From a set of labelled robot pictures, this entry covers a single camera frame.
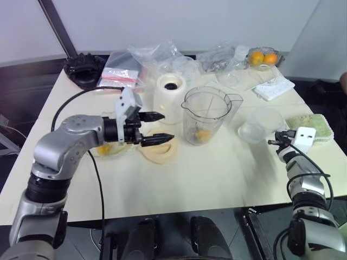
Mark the dark slanted window post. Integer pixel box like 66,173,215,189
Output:
37,0,79,56

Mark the peeled orange segment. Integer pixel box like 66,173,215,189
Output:
97,145,114,157

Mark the dark rounded shape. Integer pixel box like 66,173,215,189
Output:
126,217,164,260
189,216,234,260

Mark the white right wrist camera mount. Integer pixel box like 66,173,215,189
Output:
294,126,318,154

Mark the zip bag with red stripe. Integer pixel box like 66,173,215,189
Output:
95,51,145,90

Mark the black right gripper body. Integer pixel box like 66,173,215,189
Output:
280,134,297,148

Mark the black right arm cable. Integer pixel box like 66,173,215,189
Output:
273,142,335,260

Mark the grey cable clutter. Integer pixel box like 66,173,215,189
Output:
0,113,28,158

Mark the clear plastic cup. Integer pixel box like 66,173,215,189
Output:
237,106,286,145

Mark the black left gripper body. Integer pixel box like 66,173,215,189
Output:
123,110,144,145

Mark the clear glass dish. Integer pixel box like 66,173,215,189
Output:
92,110,131,161

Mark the glass fruit bowl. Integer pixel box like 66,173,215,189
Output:
246,46,285,72

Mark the cream blender base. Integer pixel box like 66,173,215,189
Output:
153,73,188,126

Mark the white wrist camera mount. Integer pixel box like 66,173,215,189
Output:
294,126,318,154
113,87,143,144

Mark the bystander person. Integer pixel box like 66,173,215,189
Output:
339,70,347,96

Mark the whole orange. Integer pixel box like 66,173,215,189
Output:
263,53,279,65
249,51,265,66

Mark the black ruffled round object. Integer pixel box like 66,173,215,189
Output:
63,50,105,89

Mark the green sponge cloth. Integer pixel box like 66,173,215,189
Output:
286,113,336,148

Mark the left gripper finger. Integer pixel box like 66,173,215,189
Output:
138,110,166,124
140,133,175,147

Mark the large crumpled clear bag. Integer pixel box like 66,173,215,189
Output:
127,40,201,90

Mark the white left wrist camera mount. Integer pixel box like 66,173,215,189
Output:
113,87,143,144

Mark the small clear round lid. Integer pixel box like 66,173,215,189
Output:
215,70,240,88

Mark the cream blender lid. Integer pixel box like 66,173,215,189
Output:
138,129,180,166

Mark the clear blender jar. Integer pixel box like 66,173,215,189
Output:
181,86,244,147

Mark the black metal frame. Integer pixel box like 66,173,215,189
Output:
238,207,274,260

